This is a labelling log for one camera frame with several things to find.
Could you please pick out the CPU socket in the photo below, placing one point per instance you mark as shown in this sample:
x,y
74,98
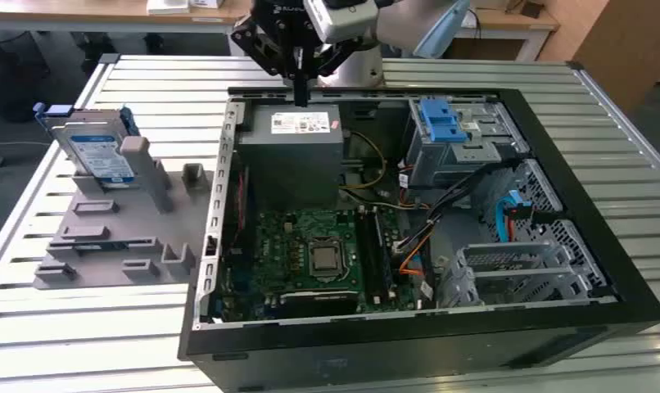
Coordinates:
x,y
332,279

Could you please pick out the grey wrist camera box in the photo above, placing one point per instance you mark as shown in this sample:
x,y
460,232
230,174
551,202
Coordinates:
x,y
340,20

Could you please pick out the white box with label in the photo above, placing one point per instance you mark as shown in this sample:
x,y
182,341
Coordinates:
x,y
207,3

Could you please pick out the black graphics card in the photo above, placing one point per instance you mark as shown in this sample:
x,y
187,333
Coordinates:
x,y
319,305

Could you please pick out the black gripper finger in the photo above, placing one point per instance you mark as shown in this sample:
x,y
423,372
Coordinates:
x,y
281,65
307,82

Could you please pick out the green motherboard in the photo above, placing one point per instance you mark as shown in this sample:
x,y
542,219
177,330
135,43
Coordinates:
x,y
286,245

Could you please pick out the grey power supply unit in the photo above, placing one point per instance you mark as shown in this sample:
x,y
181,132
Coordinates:
x,y
293,172

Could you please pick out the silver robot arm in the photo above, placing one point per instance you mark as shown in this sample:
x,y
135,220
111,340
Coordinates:
x,y
358,69

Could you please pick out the black mesh waste bin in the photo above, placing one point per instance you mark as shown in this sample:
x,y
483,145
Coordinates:
x,y
14,82

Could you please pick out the black PC case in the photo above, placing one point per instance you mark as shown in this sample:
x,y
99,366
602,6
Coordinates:
x,y
418,352

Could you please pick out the hard disk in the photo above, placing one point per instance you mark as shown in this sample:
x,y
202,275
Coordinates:
x,y
98,155

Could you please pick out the dark brown box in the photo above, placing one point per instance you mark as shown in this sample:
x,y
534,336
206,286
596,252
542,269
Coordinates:
x,y
531,9

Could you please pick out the grey plastic parts rack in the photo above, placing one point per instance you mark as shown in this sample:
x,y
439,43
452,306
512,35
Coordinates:
x,y
117,221

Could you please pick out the metal disk bay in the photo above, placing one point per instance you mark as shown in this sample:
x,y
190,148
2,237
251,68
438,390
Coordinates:
x,y
522,275

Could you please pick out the silver CPU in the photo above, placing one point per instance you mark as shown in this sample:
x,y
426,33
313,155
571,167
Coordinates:
x,y
327,260

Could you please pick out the wooden desk white frame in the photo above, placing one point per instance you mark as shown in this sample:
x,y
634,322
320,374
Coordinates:
x,y
504,24
90,16

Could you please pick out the black RAM slot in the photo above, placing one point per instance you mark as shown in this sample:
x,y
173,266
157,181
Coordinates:
x,y
367,254

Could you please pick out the blue plastic latch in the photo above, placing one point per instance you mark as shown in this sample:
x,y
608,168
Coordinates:
x,y
439,123

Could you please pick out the grey metal drive cage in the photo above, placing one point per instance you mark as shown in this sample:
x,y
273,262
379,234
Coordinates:
x,y
434,163

